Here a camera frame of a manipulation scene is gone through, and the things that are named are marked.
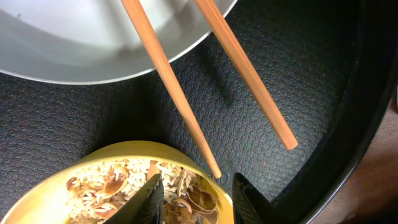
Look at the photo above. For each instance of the wooden chopstick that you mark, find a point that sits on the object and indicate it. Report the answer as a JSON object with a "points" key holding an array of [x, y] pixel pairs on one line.
{"points": [[152, 45], [244, 66]]}

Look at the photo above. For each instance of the round black serving tray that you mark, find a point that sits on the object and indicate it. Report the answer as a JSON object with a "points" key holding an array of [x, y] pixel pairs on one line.
{"points": [[287, 93]]}

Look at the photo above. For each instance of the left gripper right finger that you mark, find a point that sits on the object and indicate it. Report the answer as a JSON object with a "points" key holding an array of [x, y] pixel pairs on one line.
{"points": [[250, 206]]}

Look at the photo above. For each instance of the right wooden chopstick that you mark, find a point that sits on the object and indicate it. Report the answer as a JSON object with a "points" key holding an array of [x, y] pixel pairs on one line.
{"points": [[244, 66]]}

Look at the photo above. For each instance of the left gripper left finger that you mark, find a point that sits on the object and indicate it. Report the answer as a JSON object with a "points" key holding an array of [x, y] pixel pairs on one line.
{"points": [[145, 207]]}

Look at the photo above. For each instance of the yellow bowl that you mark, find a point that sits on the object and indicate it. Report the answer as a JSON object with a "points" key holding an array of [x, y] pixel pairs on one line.
{"points": [[45, 203]]}

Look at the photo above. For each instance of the white round plate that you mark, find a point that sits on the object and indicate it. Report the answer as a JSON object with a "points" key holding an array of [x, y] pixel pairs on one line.
{"points": [[85, 42]]}

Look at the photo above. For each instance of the food scraps with rice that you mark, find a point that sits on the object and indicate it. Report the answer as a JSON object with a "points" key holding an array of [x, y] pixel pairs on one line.
{"points": [[100, 190]]}

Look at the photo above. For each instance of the left wooden chopstick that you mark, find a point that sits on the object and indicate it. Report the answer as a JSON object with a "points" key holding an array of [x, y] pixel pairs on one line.
{"points": [[152, 45]]}

